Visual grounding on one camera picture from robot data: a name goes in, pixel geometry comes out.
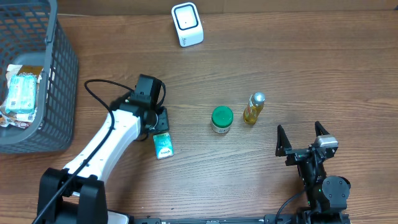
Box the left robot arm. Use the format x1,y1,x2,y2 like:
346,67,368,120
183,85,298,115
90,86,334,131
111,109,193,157
34,74,169,223

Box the yellow liquid bottle silver cap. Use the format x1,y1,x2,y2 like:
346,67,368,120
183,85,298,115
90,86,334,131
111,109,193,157
243,91,266,124

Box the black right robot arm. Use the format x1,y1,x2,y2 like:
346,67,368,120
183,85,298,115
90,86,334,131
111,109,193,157
275,121,351,215

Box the grey plastic shopping basket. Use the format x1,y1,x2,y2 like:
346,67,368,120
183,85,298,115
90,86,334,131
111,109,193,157
1,0,79,154

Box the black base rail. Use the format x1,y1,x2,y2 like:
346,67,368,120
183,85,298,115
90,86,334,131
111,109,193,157
129,214,339,224

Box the teal tissue pack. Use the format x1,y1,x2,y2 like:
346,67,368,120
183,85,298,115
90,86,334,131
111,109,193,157
6,75,37,114

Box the green lid white jar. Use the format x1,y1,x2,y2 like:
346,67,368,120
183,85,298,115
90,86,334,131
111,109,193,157
211,106,234,134

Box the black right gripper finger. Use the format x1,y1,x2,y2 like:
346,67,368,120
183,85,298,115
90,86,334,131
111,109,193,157
315,121,329,136
275,125,292,157

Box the brown snack packet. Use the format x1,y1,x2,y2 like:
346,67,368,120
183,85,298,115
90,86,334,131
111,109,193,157
17,65,43,79

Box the white barcode scanner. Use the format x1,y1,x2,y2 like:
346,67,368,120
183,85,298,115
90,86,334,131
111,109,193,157
171,2,204,47

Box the small teal white box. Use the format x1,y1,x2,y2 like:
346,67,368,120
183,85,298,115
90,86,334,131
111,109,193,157
153,132,174,159

